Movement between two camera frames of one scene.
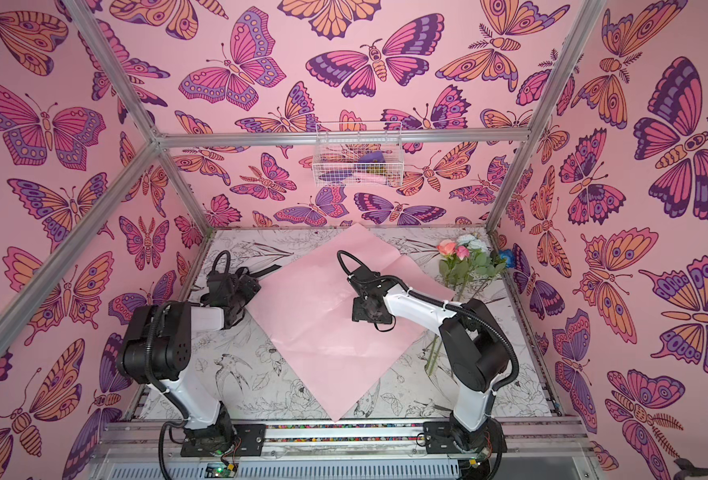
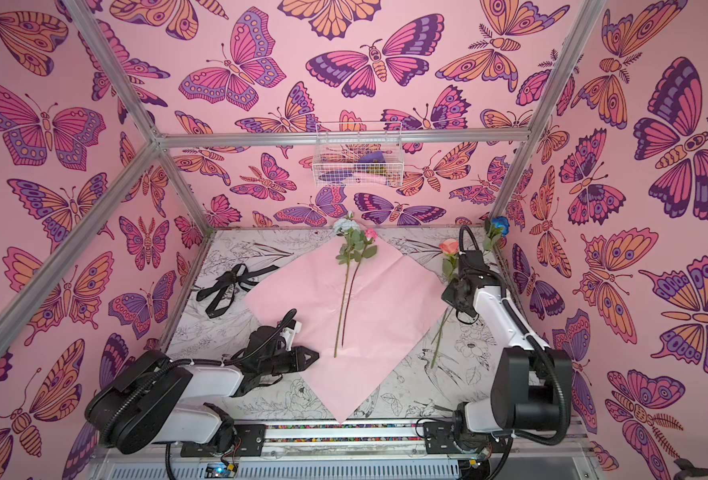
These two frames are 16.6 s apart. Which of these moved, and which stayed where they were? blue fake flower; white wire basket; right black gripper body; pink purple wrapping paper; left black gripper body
Moved: blue fake flower; right black gripper body; left black gripper body
Stayed: white wire basket; pink purple wrapping paper
